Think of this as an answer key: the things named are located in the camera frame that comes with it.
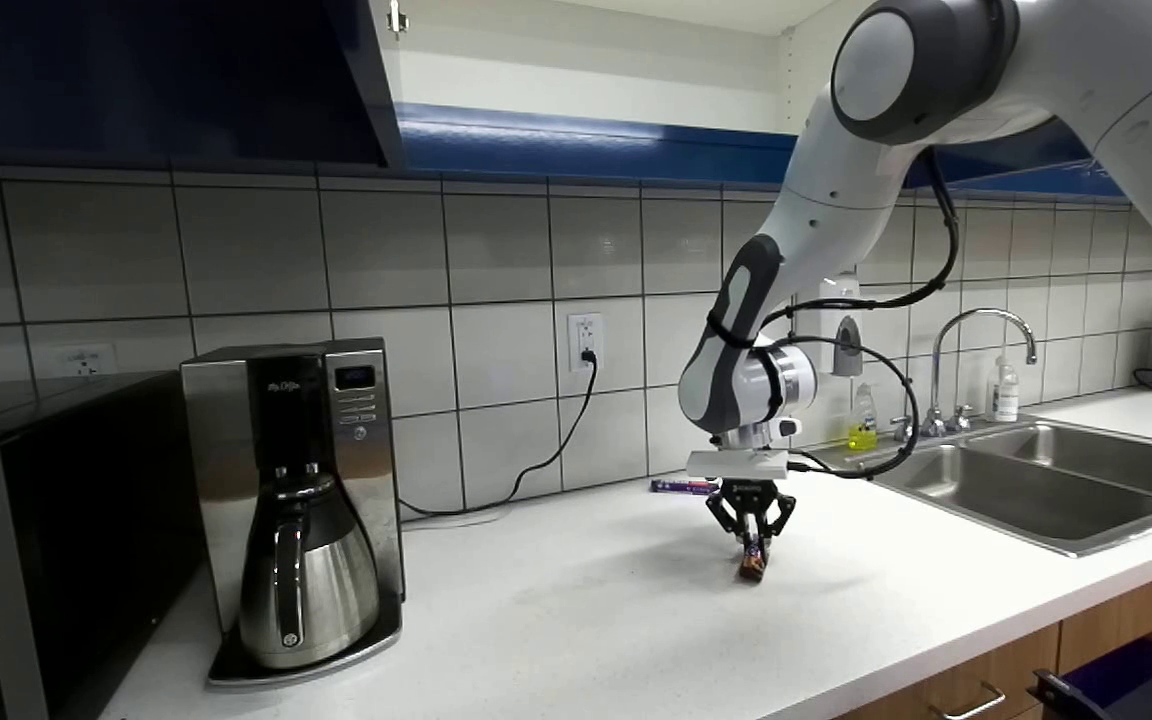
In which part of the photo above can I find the white wall outlet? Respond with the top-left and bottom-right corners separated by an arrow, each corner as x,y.
564,308 -> 612,379
58,342 -> 111,385

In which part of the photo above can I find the blue seat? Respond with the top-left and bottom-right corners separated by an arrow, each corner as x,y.
1028,638 -> 1152,720

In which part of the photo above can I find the white wall soap dispenser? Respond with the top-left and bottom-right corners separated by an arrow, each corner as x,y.
821,271 -> 874,385

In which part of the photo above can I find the chrome gooseneck faucet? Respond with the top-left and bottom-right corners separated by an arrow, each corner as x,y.
925,304 -> 1043,441

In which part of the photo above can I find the white pump bottle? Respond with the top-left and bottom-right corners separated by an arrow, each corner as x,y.
990,350 -> 1022,425

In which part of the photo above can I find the purple marker near wall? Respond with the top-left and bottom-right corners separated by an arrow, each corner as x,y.
643,471 -> 725,500

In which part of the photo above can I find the yellow dish soap bottle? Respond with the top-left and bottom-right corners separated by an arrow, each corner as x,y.
836,378 -> 888,462

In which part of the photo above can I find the stainless steel sink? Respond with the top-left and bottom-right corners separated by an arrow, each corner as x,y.
871,411 -> 1152,560

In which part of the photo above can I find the blue cabinet door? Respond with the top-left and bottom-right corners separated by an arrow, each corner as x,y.
0,0 -> 408,176

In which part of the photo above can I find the brown Snickers candy packet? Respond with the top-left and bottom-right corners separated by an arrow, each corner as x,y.
732,538 -> 777,589

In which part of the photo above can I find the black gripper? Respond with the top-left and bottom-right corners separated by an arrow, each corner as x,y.
702,478 -> 800,577

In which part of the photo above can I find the metal drawer handle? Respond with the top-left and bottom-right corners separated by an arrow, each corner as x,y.
925,680 -> 1016,720

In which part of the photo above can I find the black coffee maker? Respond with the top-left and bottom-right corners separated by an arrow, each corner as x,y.
176,335 -> 412,693

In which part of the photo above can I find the black power cord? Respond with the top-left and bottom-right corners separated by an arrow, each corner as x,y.
394,350 -> 602,524

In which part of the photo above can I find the wooden lower cabinet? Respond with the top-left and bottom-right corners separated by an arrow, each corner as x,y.
836,556 -> 1152,720

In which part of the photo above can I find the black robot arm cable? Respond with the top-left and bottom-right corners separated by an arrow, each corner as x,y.
700,144 -> 963,484

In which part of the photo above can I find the stainless steel coffee carafe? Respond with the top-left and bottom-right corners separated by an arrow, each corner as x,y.
233,462 -> 387,677

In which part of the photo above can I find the blue closed upper cabinet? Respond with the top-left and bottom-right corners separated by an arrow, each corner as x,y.
929,118 -> 1129,203

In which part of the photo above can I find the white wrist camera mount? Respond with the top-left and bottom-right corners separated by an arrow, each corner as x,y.
682,449 -> 796,488

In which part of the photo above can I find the black and steel microwave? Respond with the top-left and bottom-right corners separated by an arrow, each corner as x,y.
0,378 -> 209,720

